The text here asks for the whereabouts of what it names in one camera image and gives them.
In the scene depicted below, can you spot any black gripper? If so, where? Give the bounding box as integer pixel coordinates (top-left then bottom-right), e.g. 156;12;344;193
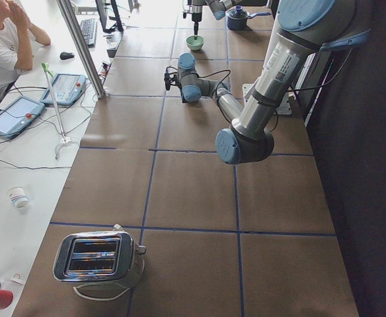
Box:
192;5;202;40

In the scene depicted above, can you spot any black monitor stand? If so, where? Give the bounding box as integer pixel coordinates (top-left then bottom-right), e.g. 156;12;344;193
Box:
95;0;124;34

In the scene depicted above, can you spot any person in white shirt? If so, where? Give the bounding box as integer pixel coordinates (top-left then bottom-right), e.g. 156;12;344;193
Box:
0;1;51;100

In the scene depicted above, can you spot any black computer mouse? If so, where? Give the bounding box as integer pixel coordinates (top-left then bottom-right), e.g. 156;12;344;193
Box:
59;52;75;60

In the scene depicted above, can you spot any far teach pendant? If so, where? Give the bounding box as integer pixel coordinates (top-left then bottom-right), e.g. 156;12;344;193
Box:
47;73;87;108

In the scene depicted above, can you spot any blue saucepan with lid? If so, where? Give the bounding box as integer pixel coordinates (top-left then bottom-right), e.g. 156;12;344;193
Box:
226;5;271;30

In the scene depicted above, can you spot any teach pendant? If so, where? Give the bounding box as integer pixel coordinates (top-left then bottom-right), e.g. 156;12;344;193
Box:
47;73;87;108
0;96;45;139

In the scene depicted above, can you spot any near teach pendant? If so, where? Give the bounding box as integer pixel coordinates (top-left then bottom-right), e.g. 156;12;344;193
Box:
0;96;45;139

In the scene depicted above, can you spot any white mounting pillar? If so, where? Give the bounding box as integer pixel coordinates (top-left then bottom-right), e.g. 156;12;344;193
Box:
242;83;292;116

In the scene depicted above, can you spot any aluminium frame post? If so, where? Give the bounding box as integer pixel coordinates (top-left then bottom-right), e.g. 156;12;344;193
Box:
57;0;106;100

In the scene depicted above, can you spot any reacher grabber stick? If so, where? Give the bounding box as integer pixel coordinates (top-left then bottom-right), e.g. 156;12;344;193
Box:
41;63;79;160

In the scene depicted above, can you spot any white chrome toaster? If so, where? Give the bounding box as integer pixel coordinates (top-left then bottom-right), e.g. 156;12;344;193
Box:
53;225;147;291

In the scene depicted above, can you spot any white toaster power cable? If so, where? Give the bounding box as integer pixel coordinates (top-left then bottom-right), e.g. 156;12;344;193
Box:
73;283;132;301

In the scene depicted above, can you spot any green bowl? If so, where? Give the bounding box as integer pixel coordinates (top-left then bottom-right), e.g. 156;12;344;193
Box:
186;35;204;51

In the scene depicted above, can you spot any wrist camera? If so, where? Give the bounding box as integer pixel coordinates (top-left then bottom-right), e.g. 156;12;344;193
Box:
182;0;192;18
164;66;180;91

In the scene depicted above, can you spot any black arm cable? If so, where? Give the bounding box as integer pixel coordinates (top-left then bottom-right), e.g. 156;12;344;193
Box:
196;68;352;129

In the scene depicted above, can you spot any paper cup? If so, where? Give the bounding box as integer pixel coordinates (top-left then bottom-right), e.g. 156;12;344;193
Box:
7;186;28;208

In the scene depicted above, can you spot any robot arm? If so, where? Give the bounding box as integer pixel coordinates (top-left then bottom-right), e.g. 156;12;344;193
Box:
188;0;241;39
165;1;373;164

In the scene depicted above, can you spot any black keyboard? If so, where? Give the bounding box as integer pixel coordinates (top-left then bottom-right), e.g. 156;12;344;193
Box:
79;18;97;48

